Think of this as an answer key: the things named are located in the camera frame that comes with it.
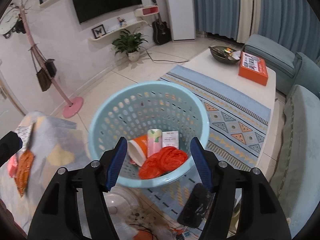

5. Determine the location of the pink coat rack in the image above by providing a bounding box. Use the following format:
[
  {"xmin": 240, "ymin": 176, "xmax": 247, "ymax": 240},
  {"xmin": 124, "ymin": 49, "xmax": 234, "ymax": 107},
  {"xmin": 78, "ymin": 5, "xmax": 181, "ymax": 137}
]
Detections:
[{"xmin": 11, "ymin": 0, "xmax": 84, "ymax": 118}]

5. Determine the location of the panda wall clock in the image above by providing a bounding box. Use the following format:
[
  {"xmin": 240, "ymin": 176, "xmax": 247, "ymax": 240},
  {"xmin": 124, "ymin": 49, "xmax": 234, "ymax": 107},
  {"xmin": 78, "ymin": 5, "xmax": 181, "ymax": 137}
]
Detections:
[{"xmin": 0, "ymin": 5, "xmax": 25, "ymax": 39}]

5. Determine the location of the black floor cable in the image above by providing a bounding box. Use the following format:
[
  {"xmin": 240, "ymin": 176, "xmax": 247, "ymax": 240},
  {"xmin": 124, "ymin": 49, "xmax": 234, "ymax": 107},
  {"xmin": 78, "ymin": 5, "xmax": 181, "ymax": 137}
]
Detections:
[{"xmin": 142, "ymin": 46, "xmax": 190, "ymax": 63}]

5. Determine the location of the dark bowl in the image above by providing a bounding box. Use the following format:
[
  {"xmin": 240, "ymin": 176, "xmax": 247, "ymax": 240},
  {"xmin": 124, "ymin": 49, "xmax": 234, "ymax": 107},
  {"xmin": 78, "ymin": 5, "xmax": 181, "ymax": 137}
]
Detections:
[{"xmin": 209, "ymin": 46, "xmax": 241, "ymax": 65}]

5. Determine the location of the black wall television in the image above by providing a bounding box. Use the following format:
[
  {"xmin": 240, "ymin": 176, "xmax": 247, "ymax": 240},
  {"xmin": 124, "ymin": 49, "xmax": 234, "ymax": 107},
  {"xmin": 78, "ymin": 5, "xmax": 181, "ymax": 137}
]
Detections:
[{"xmin": 69, "ymin": 0, "xmax": 143, "ymax": 25}]

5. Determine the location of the orange cardboard box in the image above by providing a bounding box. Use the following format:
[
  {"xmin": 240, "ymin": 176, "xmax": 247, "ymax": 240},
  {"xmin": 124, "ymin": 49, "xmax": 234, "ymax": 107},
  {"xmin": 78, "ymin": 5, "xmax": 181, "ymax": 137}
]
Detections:
[{"xmin": 237, "ymin": 51, "xmax": 269, "ymax": 87}]

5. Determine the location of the white low wall shelf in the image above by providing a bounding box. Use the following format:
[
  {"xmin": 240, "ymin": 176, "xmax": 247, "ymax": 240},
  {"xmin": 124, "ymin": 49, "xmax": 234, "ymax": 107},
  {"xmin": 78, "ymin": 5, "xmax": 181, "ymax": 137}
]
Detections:
[{"xmin": 87, "ymin": 20, "xmax": 148, "ymax": 42}]

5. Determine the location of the black hanging bag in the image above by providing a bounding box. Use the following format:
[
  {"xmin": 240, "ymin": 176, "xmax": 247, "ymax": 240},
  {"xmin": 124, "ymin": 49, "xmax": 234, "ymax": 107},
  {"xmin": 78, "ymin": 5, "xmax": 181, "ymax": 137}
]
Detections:
[{"xmin": 45, "ymin": 59, "xmax": 57, "ymax": 77}]

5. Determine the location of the light blue plastic basket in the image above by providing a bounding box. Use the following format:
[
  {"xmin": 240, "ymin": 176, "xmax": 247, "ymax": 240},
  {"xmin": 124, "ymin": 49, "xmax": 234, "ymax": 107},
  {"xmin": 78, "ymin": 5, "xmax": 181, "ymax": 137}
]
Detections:
[{"xmin": 88, "ymin": 81, "xmax": 210, "ymax": 189}]

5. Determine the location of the white patterned wrapper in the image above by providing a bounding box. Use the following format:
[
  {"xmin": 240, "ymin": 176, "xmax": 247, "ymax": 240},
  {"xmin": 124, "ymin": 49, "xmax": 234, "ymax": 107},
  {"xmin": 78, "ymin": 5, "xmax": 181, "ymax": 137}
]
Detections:
[{"xmin": 15, "ymin": 124, "xmax": 35, "ymax": 153}]

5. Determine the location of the orange plastic bag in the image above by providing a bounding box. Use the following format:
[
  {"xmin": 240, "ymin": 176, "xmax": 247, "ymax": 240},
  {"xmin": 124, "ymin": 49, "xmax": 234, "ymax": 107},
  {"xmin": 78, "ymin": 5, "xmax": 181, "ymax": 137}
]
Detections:
[{"xmin": 139, "ymin": 146, "xmax": 188, "ymax": 180}]

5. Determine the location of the white box blue print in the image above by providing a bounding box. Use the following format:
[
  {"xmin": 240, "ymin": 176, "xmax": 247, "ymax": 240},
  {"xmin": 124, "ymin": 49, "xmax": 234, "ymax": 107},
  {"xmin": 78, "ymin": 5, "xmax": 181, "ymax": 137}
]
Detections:
[{"xmin": 161, "ymin": 131, "xmax": 180, "ymax": 149}]

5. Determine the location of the orange paper cup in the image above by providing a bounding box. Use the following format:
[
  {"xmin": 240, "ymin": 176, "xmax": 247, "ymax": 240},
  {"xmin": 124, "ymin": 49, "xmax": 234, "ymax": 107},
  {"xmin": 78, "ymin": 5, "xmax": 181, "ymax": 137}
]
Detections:
[{"xmin": 127, "ymin": 134, "xmax": 148, "ymax": 167}]

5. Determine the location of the red white wall box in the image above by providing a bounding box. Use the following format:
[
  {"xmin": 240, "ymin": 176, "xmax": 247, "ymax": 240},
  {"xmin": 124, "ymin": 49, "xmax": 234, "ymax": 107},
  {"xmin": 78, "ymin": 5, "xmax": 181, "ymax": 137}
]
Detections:
[{"xmin": 134, "ymin": 6, "xmax": 160, "ymax": 17}]

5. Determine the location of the pink packet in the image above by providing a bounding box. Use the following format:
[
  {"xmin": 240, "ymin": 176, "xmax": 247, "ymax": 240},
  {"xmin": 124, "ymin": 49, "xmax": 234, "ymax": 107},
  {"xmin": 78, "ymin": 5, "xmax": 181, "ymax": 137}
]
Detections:
[{"xmin": 7, "ymin": 159, "xmax": 18, "ymax": 178}]

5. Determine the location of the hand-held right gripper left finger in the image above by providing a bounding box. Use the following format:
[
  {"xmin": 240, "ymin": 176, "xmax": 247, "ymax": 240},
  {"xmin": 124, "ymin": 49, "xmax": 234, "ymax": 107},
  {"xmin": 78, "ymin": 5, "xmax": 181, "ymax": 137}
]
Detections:
[{"xmin": 27, "ymin": 136, "xmax": 128, "ymax": 240}]

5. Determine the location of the teal sofa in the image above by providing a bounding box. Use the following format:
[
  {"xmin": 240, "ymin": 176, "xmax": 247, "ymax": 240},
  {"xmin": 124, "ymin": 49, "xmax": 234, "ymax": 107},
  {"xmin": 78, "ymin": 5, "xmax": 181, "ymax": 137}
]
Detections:
[{"xmin": 244, "ymin": 34, "xmax": 320, "ymax": 240}]

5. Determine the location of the dark hanging cloth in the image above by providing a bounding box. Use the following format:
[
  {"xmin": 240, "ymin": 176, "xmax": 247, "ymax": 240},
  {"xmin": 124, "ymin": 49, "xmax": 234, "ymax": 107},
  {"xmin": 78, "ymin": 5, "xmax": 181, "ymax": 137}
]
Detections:
[{"xmin": 14, "ymin": 17, "xmax": 27, "ymax": 34}]

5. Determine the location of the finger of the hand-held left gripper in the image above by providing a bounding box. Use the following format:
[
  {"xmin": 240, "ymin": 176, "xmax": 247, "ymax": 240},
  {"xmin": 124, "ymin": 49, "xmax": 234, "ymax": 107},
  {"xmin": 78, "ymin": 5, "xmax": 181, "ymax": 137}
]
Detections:
[{"xmin": 0, "ymin": 131, "xmax": 23, "ymax": 167}]

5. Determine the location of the potted green plant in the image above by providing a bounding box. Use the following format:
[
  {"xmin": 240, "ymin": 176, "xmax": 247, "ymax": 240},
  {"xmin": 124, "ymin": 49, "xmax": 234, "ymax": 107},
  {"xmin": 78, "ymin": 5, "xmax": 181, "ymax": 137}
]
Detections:
[{"xmin": 111, "ymin": 29, "xmax": 148, "ymax": 62}]

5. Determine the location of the blue patterned rug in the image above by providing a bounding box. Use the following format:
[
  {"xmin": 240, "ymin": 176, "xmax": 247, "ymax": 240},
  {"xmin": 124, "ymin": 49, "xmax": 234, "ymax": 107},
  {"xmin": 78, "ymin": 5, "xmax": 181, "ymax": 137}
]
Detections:
[{"xmin": 140, "ymin": 65, "xmax": 272, "ymax": 230}]

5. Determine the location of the black acoustic guitar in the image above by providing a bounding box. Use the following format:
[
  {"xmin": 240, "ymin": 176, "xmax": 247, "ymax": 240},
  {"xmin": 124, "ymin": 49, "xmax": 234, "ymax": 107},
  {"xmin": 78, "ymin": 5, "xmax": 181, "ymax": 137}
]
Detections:
[{"xmin": 150, "ymin": 0, "xmax": 172, "ymax": 45}]

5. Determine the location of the white bottle pink label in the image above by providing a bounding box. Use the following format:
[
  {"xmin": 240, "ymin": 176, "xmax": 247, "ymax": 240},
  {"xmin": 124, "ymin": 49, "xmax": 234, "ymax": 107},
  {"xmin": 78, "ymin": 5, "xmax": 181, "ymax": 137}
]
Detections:
[{"xmin": 147, "ymin": 129, "xmax": 162, "ymax": 158}]

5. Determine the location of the orange packet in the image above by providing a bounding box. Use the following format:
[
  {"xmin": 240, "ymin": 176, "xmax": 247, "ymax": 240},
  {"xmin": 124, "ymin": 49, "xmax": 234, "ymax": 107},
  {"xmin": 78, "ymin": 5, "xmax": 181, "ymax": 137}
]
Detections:
[{"xmin": 14, "ymin": 150, "xmax": 35, "ymax": 197}]

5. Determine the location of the framed butterfly picture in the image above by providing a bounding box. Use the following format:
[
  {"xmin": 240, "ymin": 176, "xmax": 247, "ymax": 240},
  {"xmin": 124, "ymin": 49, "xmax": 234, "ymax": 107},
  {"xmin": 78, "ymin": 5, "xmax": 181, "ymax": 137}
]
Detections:
[{"xmin": 91, "ymin": 24, "xmax": 107, "ymax": 39}]

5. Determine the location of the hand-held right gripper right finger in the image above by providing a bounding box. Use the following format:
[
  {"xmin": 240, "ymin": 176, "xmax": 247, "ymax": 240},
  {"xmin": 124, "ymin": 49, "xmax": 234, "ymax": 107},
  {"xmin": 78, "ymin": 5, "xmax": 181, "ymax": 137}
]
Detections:
[{"xmin": 190, "ymin": 137, "xmax": 292, "ymax": 240}]

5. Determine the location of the brown hanging bag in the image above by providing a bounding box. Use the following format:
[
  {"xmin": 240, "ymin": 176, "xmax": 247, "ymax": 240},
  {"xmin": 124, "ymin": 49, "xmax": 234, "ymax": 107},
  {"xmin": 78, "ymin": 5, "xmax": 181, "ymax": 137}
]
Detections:
[{"xmin": 36, "ymin": 55, "xmax": 52, "ymax": 92}]

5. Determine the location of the white coffee table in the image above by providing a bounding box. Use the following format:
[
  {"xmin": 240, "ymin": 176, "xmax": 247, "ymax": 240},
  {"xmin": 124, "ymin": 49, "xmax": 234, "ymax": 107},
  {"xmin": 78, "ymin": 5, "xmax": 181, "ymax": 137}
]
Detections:
[{"xmin": 181, "ymin": 47, "xmax": 277, "ymax": 173}]

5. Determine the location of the blue beige curtain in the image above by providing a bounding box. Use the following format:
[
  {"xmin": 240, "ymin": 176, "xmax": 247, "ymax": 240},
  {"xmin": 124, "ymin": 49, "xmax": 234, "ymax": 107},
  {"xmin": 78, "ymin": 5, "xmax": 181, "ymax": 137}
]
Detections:
[{"xmin": 192, "ymin": 0, "xmax": 320, "ymax": 63}]

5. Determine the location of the black smartphone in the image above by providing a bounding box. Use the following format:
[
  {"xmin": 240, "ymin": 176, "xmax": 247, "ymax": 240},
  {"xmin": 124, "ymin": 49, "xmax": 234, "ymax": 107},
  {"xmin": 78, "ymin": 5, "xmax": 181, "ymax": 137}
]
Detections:
[{"xmin": 177, "ymin": 183, "xmax": 213, "ymax": 228}]

